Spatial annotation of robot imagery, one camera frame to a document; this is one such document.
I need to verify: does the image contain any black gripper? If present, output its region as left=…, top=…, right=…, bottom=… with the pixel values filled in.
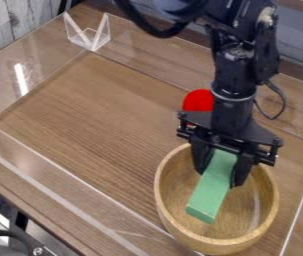
left=176, top=82, right=283, bottom=188

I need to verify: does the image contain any green rectangular block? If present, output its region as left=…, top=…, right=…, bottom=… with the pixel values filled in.
left=185, top=150, right=236, bottom=224

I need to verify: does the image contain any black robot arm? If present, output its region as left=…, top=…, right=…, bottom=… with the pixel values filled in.
left=115, top=0, right=283, bottom=187

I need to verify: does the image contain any brown wooden bowl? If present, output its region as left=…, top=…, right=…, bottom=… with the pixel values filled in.
left=153, top=144, right=279, bottom=255

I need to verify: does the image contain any red plush strawberry toy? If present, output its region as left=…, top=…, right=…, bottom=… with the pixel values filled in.
left=181, top=89, right=214, bottom=111

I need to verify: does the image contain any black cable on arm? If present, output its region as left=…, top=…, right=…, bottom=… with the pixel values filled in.
left=252, top=80, right=287, bottom=121

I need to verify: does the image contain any clear acrylic tray wall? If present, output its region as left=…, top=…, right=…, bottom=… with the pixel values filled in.
left=0, top=129, right=202, bottom=256

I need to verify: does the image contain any black table frame bracket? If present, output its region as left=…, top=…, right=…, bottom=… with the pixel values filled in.
left=0, top=215, right=59, bottom=256

